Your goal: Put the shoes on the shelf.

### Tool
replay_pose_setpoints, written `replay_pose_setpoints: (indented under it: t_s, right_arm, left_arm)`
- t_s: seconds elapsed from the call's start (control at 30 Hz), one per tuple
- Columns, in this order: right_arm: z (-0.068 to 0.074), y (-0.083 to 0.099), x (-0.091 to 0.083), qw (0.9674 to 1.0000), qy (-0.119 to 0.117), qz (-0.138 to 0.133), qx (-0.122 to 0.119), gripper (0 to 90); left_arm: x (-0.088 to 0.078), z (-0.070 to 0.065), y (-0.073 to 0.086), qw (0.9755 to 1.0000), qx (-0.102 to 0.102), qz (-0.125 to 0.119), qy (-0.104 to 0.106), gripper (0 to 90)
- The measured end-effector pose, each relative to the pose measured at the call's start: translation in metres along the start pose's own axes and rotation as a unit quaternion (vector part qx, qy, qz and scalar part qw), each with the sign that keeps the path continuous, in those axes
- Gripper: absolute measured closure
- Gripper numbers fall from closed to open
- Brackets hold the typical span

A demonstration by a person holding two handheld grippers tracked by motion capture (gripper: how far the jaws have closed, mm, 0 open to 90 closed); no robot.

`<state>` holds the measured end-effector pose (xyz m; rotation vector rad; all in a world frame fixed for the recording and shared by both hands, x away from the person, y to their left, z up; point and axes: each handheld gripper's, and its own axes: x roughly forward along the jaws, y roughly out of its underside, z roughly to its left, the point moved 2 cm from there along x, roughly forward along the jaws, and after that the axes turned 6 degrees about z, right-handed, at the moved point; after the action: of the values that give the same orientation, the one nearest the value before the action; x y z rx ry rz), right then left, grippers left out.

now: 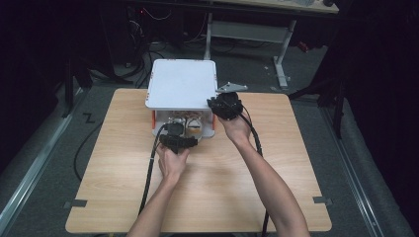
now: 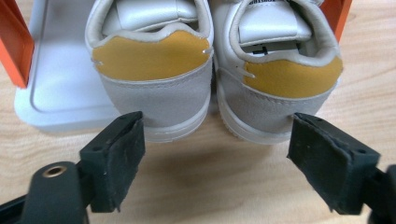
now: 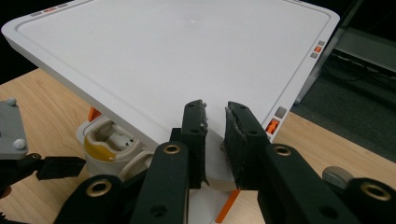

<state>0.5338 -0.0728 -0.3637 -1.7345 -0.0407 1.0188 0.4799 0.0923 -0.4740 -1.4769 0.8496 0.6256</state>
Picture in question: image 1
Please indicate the white two-tier shelf rack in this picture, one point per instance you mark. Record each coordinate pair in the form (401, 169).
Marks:
(181, 84)

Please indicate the black metal stand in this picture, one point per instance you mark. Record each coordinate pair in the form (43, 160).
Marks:
(69, 89)
(329, 95)

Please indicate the small white cup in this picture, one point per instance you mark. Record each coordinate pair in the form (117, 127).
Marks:
(194, 126)

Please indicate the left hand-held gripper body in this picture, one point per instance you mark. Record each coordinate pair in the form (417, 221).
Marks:
(177, 140)

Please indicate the desk with white metal legs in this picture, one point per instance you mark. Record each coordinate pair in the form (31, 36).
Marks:
(250, 31)

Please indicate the grey tape strip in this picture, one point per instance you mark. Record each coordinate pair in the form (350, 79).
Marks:
(322, 200)
(76, 203)

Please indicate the metal floor rail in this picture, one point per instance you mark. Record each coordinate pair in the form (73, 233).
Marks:
(33, 171)
(352, 177)

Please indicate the person's left hand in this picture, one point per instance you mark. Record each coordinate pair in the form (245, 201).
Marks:
(171, 164)

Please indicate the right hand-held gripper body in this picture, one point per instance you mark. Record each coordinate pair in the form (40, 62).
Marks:
(227, 104)

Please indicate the brown patterned bowl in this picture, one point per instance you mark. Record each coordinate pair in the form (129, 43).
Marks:
(184, 115)

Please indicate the person's right hand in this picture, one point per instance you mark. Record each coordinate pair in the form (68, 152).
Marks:
(235, 130)

